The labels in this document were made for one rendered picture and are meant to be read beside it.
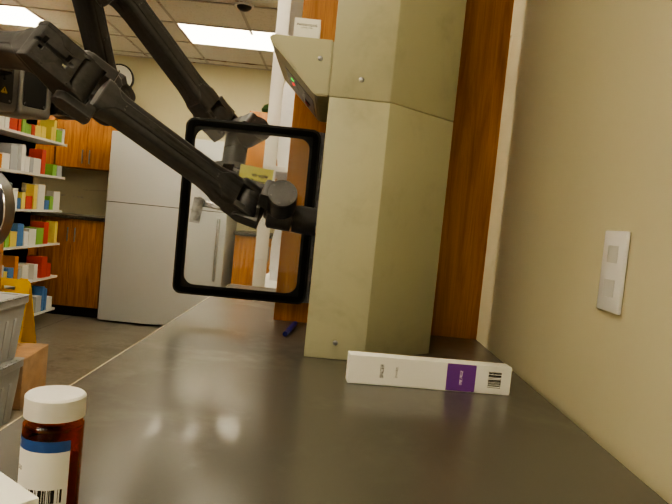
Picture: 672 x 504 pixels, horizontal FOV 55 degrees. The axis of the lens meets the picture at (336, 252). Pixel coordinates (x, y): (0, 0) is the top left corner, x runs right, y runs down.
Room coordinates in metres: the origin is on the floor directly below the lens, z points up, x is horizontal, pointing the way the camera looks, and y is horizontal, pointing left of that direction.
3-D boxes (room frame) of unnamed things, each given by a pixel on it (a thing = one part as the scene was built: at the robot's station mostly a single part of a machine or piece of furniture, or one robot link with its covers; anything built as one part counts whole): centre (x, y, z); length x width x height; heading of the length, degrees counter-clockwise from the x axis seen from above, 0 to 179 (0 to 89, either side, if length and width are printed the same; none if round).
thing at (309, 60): (1.32, 0.10, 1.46); 0.32 x 0.12 x 0.10; 1
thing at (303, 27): (1.28, 0.10, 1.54); 0.05 x 0.05 x 0.06; 2
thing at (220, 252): (1.46, 0.21, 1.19); 0.30 x 0.01 x 0.40; 92
